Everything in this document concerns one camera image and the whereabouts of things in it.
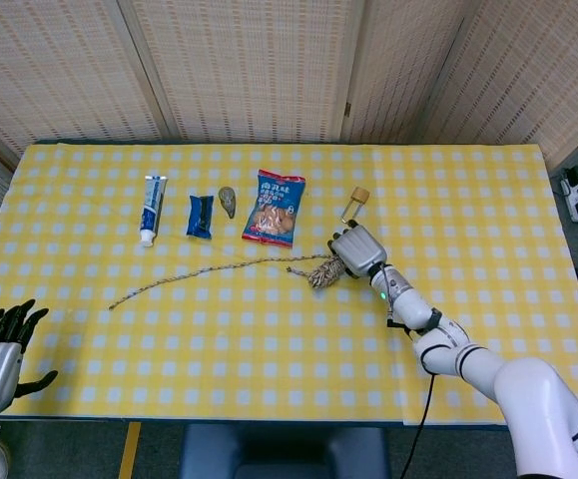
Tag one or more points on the blue red snack bag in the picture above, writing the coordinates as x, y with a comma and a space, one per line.
273, 214

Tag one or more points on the woven folding screen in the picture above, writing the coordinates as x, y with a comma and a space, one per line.
248, 65

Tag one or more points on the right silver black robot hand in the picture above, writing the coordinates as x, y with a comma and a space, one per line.
361, 252

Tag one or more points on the brass padlock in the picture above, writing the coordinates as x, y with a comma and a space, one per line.
361, 194

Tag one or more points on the small blue foil packet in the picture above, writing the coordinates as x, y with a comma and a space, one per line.
198, 219

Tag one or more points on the white blue toothpaste tube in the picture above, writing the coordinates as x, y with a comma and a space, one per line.
151, 209

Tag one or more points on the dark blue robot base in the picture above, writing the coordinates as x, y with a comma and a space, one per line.
283, 449

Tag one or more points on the yellow floor tape strip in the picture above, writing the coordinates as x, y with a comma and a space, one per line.
130, 449

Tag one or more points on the yellow white checked tablecloth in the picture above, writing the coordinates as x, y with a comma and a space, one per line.
268, 349

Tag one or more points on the brass screen hinge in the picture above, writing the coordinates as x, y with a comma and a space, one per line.
347, 109

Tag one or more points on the small grey stone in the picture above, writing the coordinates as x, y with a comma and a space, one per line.
227, 199

